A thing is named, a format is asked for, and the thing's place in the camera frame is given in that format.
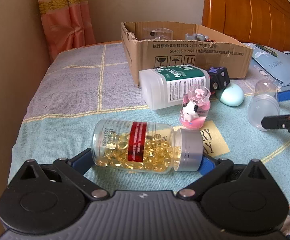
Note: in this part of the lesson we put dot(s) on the white green-label medicine bottle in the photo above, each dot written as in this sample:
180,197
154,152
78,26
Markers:
164,87

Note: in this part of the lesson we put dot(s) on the wooden bed headboard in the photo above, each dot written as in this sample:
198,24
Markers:
266,22

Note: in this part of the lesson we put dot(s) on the light blue floral pillow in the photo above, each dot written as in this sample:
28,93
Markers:
271,64

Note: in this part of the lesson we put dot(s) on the brown cardboard box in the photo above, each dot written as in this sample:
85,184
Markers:
142,54

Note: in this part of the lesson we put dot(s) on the dark blue toy block car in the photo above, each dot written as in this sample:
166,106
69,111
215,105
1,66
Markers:
219,78

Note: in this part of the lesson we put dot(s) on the peach pink curtain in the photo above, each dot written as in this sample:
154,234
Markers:
67,25

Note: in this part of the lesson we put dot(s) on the clear plastic bottle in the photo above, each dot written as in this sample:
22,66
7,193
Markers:
264,103

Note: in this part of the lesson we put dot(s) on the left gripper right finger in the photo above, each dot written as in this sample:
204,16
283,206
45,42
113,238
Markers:
213,171

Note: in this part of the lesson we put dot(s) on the grey elephant toy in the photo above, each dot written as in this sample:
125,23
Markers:
197,36

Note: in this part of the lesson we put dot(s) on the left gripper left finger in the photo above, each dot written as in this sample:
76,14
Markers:
73,171

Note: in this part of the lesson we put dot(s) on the clear square plastic container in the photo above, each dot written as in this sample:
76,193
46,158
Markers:
157,34

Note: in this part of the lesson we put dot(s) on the yellow printed card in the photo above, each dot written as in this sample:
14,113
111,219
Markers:
212,141

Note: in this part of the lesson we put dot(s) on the mint green egg-shaped object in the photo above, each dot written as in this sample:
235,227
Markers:
232,95

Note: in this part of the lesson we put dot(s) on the pink snow globe keychain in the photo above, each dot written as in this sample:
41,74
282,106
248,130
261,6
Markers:
195,107

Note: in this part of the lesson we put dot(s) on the glass bottle yellow capsules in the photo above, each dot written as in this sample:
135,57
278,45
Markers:
146,147

